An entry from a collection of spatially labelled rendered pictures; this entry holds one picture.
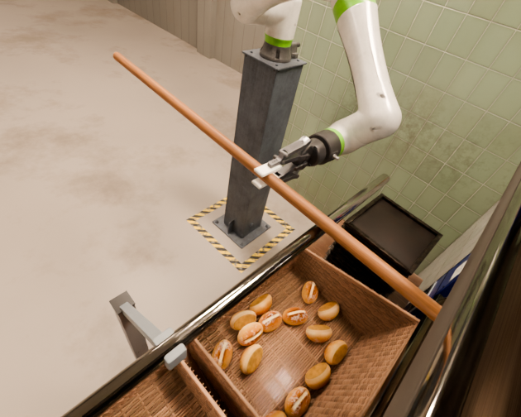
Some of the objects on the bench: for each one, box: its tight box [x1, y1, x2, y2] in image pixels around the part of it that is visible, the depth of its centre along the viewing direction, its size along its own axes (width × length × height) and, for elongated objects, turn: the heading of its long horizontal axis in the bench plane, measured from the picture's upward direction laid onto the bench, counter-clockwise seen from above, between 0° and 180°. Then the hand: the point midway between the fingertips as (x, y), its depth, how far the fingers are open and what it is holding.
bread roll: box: [240, 344, 263, 375], centre depth 94 cm, size 6×10×7 cm
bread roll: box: [305, 362, 331, 390], centre depth 93 cm, size 6×10×7 cm
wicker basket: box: [187, 249, 420, 417], centre depth 92 cm, size 49×56×28 cm
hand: (266, 174), depth 70 cm, fingers closed on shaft, 3 cm apart
